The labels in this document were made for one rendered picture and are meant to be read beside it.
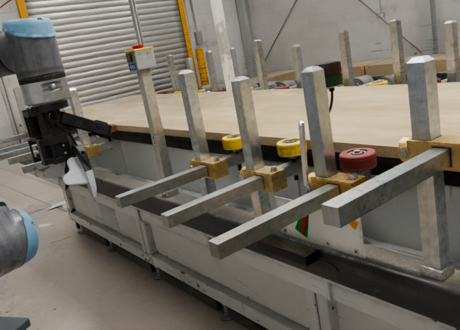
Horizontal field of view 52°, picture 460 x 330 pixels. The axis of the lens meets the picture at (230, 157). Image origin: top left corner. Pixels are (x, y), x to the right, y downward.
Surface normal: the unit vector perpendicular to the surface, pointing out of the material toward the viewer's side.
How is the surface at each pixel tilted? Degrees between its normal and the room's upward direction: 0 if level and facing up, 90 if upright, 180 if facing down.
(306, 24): 90
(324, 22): 90
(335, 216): 90
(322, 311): 90
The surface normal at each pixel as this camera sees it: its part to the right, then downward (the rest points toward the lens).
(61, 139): 0.64, 0.07
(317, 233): -0.78, 0.29
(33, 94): -0.18, 0.27
